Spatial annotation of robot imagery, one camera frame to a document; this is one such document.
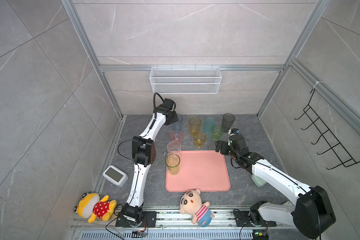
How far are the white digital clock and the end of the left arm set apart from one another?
40 cm

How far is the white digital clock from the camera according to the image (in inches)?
32.9

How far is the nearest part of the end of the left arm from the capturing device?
30.1 inches
